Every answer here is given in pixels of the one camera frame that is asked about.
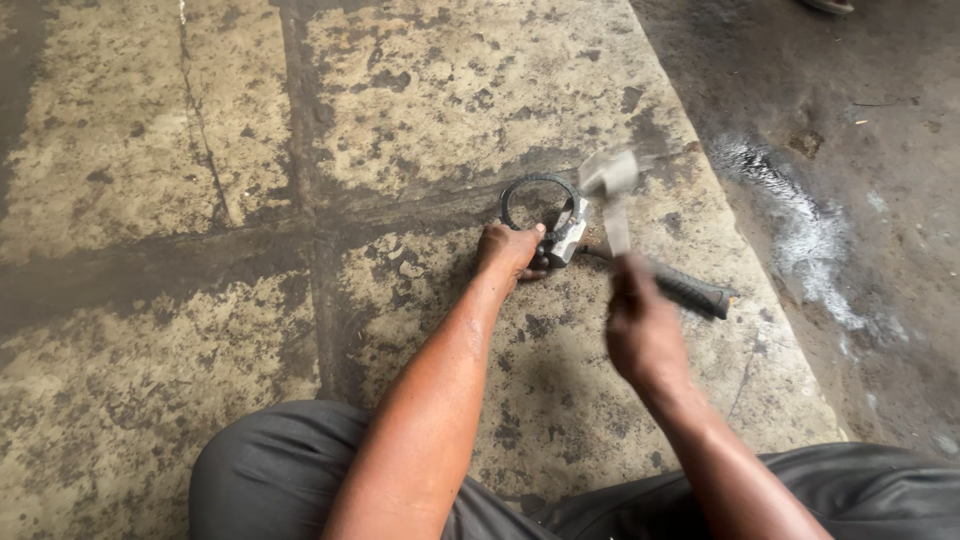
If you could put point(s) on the person's right fingers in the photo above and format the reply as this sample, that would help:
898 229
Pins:
630 281

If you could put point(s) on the person's grey trousers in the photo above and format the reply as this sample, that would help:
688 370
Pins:
525 487

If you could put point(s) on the person's right hand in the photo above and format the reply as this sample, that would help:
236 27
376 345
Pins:
641 330

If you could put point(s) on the person's left hand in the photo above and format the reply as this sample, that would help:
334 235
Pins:
504 251

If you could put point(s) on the grey steel hammer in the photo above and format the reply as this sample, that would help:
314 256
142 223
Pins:
611 187

